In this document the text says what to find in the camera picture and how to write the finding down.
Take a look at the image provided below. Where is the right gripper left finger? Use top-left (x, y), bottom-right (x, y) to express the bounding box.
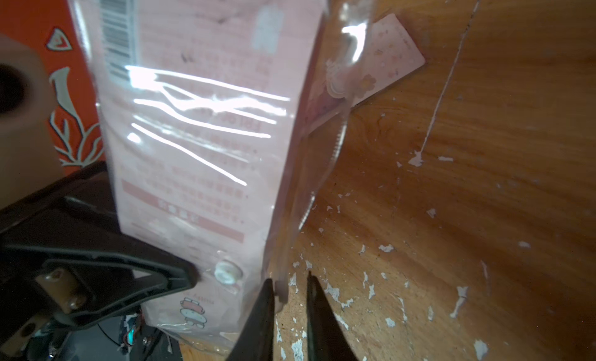
top-left (226, 279), bottom-right (276, 361)

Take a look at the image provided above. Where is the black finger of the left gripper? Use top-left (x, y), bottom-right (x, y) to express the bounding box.
top-left (1, 162), bottom-right (200, 356)

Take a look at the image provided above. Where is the pink ruler set pouch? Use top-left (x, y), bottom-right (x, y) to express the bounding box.
top-left (68, 0), bottom-right (375, 353)

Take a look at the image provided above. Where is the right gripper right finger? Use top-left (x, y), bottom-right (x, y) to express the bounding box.
top-left (306, 272), bottom-right (357, 361)

